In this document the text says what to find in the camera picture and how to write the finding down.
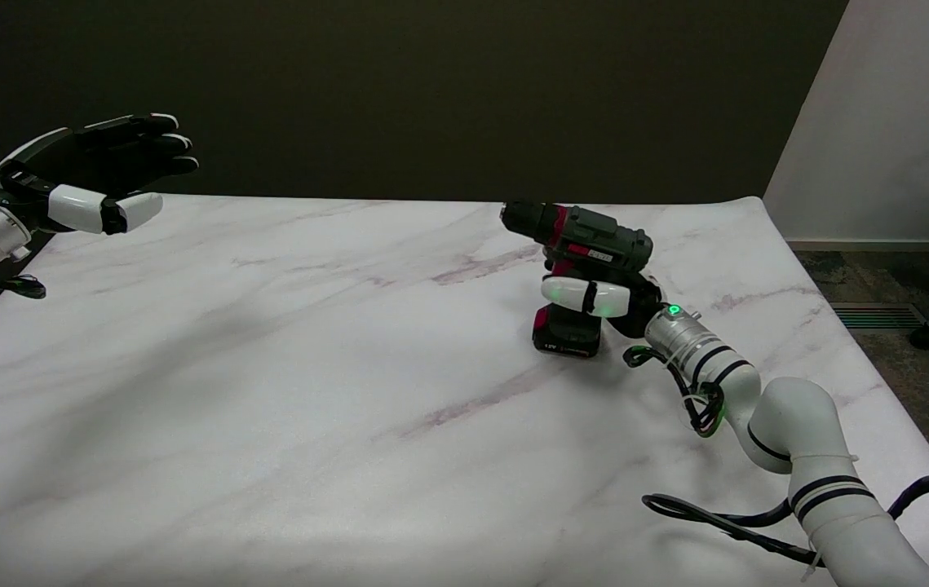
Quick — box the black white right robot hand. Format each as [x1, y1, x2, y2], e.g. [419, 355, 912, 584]
[542, 261, 669, 339]

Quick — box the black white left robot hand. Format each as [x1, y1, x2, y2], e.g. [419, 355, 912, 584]
[0, 113, 200, 236]

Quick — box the green red power screwdriver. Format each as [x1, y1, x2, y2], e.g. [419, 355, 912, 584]
[500, 200, 654, 358]

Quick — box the striped floor vent grille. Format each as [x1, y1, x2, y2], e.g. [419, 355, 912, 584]
[831, 303, 929, 330]

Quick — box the black green wrist cable loop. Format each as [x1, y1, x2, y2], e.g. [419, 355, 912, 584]
[623, 345, 728, 439]

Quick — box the long black arm cable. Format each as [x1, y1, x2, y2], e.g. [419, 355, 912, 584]
[642, 475, 929, 568]

